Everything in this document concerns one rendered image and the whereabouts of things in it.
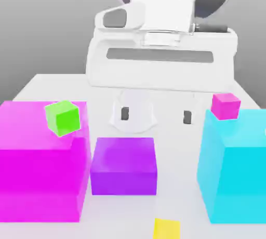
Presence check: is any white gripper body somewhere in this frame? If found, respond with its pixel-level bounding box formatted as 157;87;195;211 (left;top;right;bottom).
85;27;239;93

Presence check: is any small pink cube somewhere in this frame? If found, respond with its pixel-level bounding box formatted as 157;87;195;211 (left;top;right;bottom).
210;92;242;121

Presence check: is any small green cube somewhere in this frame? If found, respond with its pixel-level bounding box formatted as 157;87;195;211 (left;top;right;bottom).
44;100;81;138

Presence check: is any small yellow cube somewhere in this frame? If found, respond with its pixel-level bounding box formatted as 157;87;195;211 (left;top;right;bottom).
153;218;181;239

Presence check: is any large purple box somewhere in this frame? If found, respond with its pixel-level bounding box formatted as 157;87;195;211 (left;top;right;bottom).
89;137;158;196

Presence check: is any large cyan box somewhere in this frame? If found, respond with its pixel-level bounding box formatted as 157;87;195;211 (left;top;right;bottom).
196;108;266;224

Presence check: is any large magenta box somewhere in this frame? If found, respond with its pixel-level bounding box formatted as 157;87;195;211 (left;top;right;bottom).
0;100;92;223

